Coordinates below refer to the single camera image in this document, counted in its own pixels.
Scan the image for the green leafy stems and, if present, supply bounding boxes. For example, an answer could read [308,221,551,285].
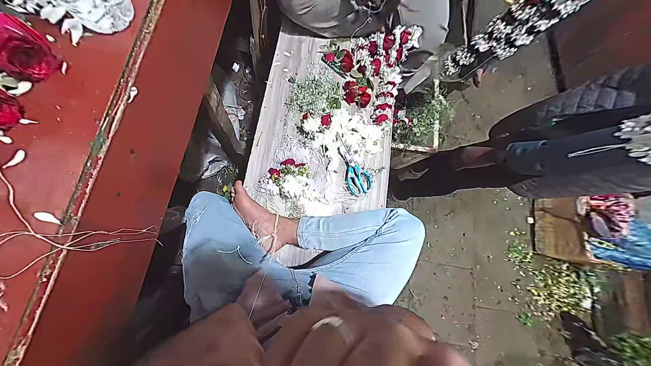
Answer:
[393,87,454,147]

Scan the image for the blue and pink plastic bag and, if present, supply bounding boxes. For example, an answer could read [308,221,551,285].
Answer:
[577,195,651,270]

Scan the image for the blue-handled scissors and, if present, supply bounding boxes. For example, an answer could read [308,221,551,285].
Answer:
[338,137,373,197]

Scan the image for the bunch of red roses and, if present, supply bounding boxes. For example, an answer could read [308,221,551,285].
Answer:
[321,47,374,108]

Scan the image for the white flowers in clear plastic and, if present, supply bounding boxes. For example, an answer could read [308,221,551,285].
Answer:
[31,0,135,46]

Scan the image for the brown wooden post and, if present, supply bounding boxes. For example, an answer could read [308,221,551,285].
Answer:
[248,0,268,82]

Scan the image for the heap of yellow-green plant scraps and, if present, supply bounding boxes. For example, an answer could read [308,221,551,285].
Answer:
[505,229,601,326]

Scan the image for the person's right hand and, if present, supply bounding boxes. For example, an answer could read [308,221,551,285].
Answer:
[262,274,471,366]

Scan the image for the scattered white petals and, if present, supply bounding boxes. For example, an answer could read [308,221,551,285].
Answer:
[0,33,139,226]

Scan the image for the small red rose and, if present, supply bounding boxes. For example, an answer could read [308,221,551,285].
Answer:
[0,89,25,131]

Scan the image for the brown wooden brace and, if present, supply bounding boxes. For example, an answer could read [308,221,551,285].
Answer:
[202,74,244,166]

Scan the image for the red and white flower garland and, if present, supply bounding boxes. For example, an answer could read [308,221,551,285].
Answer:
[350,24,424,126]

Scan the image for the brown cardboard box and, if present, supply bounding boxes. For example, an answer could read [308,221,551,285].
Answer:
[530,197,595,265]

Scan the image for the person's left hand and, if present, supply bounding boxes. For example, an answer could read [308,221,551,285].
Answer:
[136,269,293,366]

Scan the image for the bunch of fine green sprigs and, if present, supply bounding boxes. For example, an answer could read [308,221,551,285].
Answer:
[286,71,343,123]

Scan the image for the green leafy plant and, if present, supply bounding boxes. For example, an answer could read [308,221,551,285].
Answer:
[608,331,651,366]

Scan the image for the small red and white bouquet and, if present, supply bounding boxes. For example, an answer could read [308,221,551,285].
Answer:
[258,158,317,201]

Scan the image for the large red rose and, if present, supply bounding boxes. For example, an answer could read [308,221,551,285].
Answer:
[0,13,63,83]

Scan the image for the tangled cream strings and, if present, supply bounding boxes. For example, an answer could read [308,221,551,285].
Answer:
[0,168,163,281]

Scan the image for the thin white thread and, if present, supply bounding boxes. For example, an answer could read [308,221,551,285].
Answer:
[248,213,281,320]

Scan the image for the white-rimmed crate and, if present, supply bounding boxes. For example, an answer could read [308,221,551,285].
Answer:
[391,77,441,154]

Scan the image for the pale wooden bench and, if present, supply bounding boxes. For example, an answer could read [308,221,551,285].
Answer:
[243,18,396,268]

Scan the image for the red painted table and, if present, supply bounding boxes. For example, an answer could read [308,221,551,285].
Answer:
[0,0,234,366]

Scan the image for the white flower cluster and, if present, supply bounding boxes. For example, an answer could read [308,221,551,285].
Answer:
[615,113,651,165]

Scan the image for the pile of white flowers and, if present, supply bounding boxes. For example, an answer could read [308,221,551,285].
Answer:
[300,108,386,171]

